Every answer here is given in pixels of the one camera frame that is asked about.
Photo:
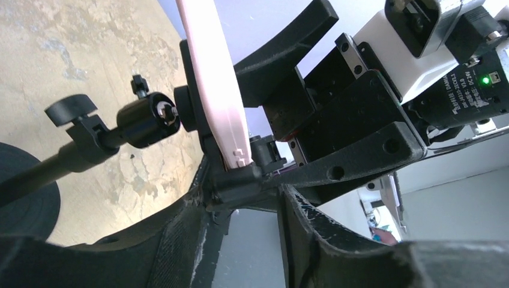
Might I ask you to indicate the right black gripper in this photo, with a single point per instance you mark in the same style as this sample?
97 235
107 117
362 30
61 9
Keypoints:
343 114

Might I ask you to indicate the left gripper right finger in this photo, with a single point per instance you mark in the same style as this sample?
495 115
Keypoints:
317 251

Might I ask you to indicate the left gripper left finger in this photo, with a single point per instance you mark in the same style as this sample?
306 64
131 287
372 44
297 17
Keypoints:
159 251

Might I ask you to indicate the pink case phone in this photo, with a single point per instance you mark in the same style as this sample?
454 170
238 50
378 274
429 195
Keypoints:
216 81

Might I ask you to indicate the black round-base phone stand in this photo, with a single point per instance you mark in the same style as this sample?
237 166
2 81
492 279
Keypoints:
30 197

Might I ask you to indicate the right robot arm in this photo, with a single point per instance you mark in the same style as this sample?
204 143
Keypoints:
467 94

